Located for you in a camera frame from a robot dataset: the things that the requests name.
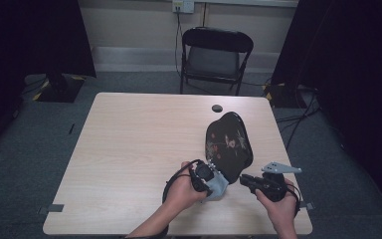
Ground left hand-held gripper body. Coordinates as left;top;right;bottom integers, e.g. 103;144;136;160
189;159;231;202

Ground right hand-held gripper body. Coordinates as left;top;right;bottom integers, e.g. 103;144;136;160
249;161;303;204

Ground black lacquer tray floral print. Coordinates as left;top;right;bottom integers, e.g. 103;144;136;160
204;112;255;185

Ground person's right hand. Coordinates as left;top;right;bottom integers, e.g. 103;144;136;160
254;178;298;229

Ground person's left hand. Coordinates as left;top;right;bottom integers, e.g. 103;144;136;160
164;161;210;212

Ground grey tape strip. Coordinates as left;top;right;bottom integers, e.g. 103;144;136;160
38;203;65;215
298;201;315;212

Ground black stand base yellow tape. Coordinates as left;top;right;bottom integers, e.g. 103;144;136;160
32;73;87;104
262;83;308;110

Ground black folding chair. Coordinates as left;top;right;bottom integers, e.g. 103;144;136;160
179;27;255;97

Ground dark curtain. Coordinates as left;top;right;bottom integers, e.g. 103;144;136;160
0;0;97;157
272;0;382;211

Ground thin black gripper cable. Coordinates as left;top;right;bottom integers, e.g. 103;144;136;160
285;183;301;214

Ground thick black gripper cable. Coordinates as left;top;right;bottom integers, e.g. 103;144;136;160
122;158;203;239

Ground black floor cables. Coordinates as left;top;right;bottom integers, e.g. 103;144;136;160
274;89;323;151

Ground black power cable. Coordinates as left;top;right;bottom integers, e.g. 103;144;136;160
174;9;185;78

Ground white wall socket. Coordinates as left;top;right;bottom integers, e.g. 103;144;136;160
172;0;196;15

